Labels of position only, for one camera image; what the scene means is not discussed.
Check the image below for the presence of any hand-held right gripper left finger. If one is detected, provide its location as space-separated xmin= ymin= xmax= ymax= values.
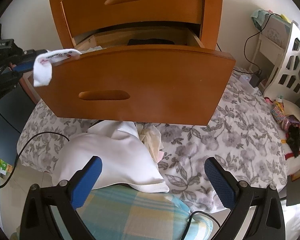
xmin=19 ymin=156 xmax=103 ymax=240

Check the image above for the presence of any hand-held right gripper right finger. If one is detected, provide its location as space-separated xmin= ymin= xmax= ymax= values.
xmin=204 ymin=157 xmax=286 ymax=240

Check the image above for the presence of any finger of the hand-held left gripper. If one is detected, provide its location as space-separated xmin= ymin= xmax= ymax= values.
xmin=9 ymin=61 xmax=37 ymax=75
xmin=20 ymin=49 xmax=49 ymax=62

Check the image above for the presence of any white printed sock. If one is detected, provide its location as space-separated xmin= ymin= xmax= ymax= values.
xmin=33 ymin=48 xmax=82 ymax=87

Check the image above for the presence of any large white garment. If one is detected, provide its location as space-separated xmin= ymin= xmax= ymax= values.
xmin=51 ymin=121 xmax=170 ymax=193

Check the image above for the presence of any cream sheer garment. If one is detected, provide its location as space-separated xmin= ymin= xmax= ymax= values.
xmin=139 ymin=126 xmax=163 ymax=161

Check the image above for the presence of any wooden nightstand drawer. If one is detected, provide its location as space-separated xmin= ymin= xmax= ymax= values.
xmin=27 ymin=27 xmax=236 ymax=126
xmin=60 ymin=0 xmax=205 ymax=38

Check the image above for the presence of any floral blanket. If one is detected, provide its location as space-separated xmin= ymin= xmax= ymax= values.
xmin=16 ymin=66 xmax=288 ymax=213

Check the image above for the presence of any pastel plaid cloth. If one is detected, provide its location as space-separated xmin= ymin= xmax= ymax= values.
xmin=10 ymin=184 xmax=214 ymax=240

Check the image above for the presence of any patterned white cloth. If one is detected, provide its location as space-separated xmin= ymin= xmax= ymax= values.
xmin=86 ymin=45 xmax=107 ymax=53

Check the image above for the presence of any green packaging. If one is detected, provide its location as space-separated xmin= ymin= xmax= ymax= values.
xmin=0 ymin=151 xmax=15 ymax=180

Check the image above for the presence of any colourful checkered box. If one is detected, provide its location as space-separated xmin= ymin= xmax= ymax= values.
xmin=270 ymin=104 xmax=286 ymax=123

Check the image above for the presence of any pink pouch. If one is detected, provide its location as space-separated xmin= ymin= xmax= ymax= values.
xmin=282 ymin=119 xmax=300 ymax=133

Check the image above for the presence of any beige paper sheet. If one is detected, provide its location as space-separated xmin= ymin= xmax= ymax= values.
xmin=282 ymin=99 xmax=300 ymax=126

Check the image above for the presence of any white power strip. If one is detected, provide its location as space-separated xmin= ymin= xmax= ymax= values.
xmin=239 ymin=74 xmax=258 ymax=93

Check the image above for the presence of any black power adapter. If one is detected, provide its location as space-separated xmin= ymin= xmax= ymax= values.
xmin=250 ymin=74 xmax=262 ymax=88

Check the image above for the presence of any white cutout panel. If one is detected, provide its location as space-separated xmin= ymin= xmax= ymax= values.
xmin=262 ymin=22 xmax=300 ymax=101

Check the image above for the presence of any white side table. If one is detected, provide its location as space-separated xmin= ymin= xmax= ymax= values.
xmin=250 ymin=9 xmax=293 ymax=86

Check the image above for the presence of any pale printed box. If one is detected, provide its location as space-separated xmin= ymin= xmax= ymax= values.
xmin=261 ymin=14 xmax=292 ymax=48

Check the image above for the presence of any teal cloth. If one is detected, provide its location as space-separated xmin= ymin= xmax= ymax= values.
xmin=251 ymin=9 xmax=268 ymax=30

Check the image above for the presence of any wooden nightstand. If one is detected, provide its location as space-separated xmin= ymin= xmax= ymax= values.
xmin=43 ymin=0 xmax=224 ymax=50

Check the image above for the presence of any black charger cable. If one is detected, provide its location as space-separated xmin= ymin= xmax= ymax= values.
xmin=216 ymin=14 xmax=276 ymax=75

